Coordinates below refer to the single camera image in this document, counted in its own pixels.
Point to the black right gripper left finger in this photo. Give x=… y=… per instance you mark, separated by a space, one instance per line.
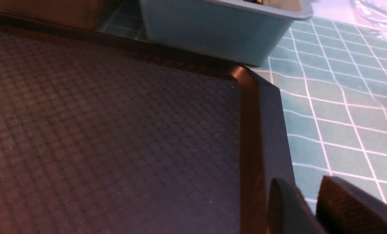
x=288 y=211

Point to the clear plastic bag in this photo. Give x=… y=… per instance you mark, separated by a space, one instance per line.
x=374 y=12

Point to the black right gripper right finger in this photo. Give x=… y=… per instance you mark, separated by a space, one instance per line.
x=343 y=208

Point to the brown plastic spoon bin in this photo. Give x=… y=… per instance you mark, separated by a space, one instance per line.
x=84 y=14

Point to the black plastic serving tray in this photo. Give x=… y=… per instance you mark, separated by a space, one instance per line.
x=100 y=134

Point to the blue plastic chopstick bin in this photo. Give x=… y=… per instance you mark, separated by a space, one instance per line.
x=235 y=30

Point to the green checkered tablecloth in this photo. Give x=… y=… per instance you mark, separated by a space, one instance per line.
x=332 y=74

